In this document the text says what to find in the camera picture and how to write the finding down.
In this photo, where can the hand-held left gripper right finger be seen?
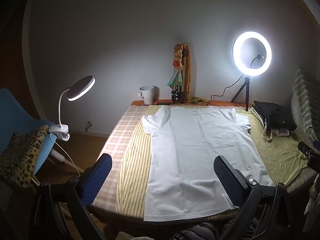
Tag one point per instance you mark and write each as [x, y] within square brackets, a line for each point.
[227, 177]

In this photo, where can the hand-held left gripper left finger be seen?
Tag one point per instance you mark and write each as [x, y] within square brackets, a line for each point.
[97, 180]

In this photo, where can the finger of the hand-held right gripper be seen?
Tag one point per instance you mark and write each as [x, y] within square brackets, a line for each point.
[303, 147]

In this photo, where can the white t-shirt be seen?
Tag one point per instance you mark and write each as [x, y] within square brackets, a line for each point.
[195, 150]

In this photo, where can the yellow striped cloth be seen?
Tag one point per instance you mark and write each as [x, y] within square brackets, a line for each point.
[136, 167]

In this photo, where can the pink checkered cloth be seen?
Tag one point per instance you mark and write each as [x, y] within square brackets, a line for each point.
[117, 140]

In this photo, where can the green patterned pillow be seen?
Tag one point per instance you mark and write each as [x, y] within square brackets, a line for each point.
[303, 97]

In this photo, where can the metal door stopper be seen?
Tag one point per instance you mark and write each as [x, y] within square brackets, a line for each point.
[88, 126]

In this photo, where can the leopard print cushion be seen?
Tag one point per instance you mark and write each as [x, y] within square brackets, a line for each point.
[22, 155]

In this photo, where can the green yellow crumpled cloth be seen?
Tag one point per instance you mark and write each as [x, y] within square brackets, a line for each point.
[197, 100]

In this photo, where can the white clip-on desk lamp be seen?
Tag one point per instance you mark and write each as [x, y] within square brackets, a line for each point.
[81, 87]

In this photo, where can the small black flat device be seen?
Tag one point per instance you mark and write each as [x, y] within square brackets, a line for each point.
[163, 103]

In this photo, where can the silver folded tripod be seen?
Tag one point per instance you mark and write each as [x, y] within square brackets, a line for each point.
[178, 92]

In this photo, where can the white mug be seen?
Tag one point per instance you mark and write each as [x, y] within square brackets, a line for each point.
[147, 95]

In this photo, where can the blue chair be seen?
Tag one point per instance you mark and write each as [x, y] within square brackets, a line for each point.
[15, 115]

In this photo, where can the orange cloth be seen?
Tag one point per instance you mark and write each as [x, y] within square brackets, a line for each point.
[188, 75]

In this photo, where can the colourful patterned scarf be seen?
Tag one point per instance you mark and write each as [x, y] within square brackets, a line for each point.
[176, 75]

